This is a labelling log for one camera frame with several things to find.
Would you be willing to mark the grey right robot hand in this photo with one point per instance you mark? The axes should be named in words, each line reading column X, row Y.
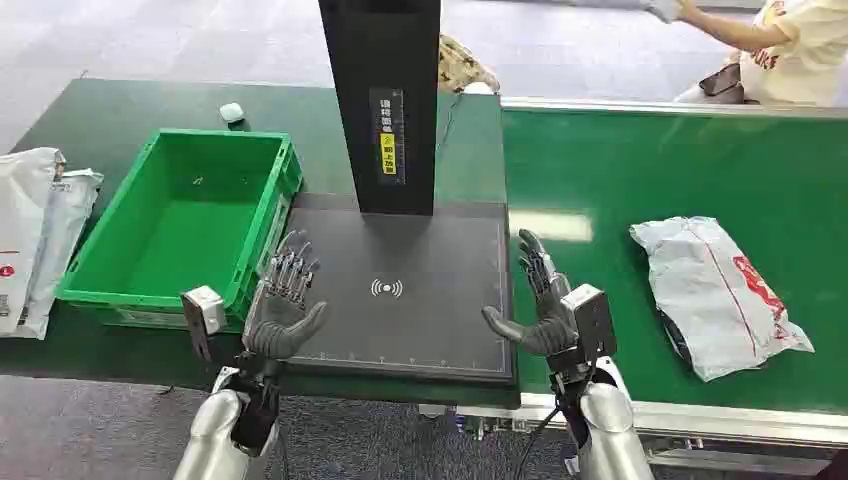
column 547, row 316

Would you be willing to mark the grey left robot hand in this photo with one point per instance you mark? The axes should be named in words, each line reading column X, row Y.
column 281, row 323

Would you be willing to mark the black scanner platform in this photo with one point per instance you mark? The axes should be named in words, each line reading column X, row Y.
column 411, row 298

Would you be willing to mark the green plastic crate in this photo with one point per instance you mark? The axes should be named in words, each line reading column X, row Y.
column 185, row 225

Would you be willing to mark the green conveyor belt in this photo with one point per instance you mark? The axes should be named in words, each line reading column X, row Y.
column 676, row 258

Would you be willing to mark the grey parcel with red print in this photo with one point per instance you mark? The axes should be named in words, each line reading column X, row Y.
column 719, row 291

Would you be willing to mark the small white round device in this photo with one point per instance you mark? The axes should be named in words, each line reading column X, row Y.
column 232, row 112

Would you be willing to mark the white plastic mailer parcel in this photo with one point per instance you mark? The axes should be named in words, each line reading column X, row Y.
column 23, row 225
column 61, row 245

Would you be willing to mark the black scanner column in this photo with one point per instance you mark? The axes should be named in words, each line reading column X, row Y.
column 384, row 99

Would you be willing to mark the patterned beige bag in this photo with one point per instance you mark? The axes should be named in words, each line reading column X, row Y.
column 464, row 66

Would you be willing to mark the brown handbag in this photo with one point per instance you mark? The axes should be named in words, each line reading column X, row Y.
column 723, row 85

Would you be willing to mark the person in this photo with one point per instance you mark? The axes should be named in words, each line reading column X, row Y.
column 775, row 50

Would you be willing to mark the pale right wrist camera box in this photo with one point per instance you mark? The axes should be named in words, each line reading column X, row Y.
column 591, row 319

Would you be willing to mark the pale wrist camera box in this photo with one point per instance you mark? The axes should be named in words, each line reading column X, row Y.
column 202, row 316
column 591, row 319

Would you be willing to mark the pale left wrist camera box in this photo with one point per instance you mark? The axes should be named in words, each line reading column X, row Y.
column 202, row 316

